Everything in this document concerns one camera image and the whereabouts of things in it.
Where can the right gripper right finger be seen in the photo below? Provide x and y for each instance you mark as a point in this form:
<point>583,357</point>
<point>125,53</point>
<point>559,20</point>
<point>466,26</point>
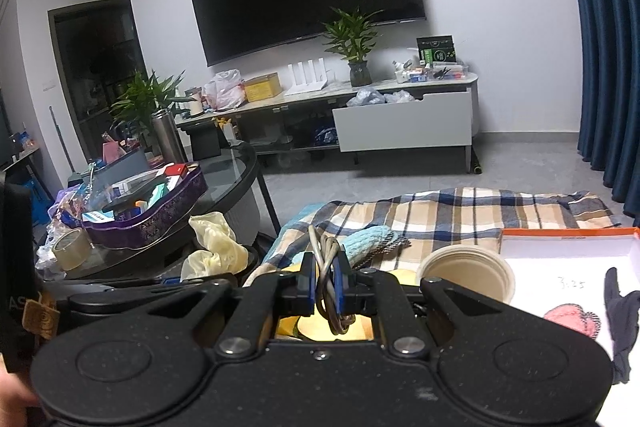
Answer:
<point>353,288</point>

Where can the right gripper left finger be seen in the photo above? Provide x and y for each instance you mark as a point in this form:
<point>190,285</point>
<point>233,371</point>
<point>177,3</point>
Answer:
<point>298,289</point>

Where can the light blue knit cloth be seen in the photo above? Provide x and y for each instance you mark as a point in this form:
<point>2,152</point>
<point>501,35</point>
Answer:
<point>364,245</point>

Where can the pale yellow organza bag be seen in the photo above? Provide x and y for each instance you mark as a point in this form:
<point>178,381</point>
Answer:
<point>219,252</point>

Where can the pink fluffy cloth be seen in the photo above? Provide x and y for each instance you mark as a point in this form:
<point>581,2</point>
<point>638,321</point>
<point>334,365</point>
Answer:
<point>573,316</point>

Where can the dark navy cloth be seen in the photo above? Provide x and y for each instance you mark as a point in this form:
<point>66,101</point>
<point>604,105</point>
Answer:
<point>623,323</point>

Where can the yellow microfiber cloth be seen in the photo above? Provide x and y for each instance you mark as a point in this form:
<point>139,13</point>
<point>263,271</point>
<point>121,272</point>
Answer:
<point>316,328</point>

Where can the person left hand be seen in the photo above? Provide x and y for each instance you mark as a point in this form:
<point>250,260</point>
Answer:
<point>19,405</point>

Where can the clear tape roll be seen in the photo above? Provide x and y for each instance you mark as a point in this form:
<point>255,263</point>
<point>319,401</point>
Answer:
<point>72,249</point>

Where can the plaid blanket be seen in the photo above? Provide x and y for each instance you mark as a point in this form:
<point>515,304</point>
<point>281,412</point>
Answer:
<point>426,221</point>

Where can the purple tray of items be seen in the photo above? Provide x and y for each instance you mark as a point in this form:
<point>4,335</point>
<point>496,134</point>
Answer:
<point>144,216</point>

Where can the round black glass table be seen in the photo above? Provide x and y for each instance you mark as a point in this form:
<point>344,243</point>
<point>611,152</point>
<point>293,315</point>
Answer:
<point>228,179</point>

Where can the beige paper cup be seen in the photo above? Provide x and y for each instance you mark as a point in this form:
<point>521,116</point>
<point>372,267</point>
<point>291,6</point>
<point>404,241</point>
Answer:
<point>472,267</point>

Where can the steel thermos bottle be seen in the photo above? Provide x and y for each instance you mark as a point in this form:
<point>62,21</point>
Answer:
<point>166,133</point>

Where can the white tv cabinet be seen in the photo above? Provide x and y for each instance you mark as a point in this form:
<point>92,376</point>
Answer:
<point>441,113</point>

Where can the orange white box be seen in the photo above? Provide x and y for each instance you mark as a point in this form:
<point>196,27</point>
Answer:
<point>553,267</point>

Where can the potted plant on table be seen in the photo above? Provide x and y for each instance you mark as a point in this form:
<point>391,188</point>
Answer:
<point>143,95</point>

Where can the white router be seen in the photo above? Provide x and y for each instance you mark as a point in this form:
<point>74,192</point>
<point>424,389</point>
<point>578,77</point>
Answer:
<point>307,77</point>

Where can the yellow box on cabinet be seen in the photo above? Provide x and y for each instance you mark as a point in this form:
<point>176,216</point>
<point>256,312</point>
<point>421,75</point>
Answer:
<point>262,87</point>

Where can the pink plastic bag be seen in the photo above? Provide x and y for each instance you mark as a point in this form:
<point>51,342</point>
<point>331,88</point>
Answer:
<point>225,91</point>

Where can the green black box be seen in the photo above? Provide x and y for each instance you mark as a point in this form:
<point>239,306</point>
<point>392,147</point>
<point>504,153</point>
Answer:
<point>436,49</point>

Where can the potted plant on cabinet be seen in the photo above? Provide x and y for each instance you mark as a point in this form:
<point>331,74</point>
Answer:
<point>353,36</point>

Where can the blue curtain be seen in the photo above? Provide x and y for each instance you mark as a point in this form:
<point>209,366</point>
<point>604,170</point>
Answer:
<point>609,118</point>

